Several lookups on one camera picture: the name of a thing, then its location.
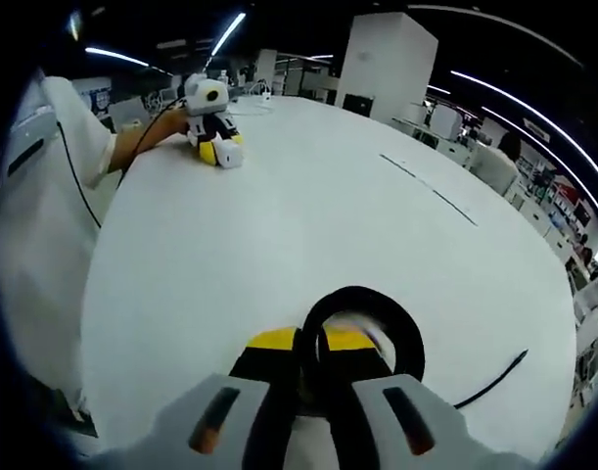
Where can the white desk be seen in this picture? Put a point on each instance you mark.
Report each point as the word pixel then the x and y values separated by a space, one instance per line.
pixel 279 205

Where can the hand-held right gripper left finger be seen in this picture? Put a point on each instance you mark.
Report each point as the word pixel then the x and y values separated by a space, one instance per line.
pixel 215 416

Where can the black floor box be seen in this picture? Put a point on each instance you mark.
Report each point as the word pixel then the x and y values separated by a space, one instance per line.
pixel 358 106

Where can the white worn device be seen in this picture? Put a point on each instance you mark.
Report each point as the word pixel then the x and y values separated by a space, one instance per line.
pixel 29 132

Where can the clear bottle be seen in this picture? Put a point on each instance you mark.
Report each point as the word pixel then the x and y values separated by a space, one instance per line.
pixel 223 77

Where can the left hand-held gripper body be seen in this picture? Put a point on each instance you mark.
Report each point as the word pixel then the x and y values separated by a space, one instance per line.
pixel 200 98

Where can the white machine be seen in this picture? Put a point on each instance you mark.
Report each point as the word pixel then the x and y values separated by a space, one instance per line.
pixel 445 122

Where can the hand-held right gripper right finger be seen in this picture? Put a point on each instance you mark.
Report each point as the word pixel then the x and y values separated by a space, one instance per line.
pixel 401 421

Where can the person's left hand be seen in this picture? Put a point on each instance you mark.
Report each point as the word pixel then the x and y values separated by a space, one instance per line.
pixel 176 127

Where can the ceiling light strip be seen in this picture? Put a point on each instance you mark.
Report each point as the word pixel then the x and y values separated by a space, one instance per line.
pixel 538 147
pixel 533 110

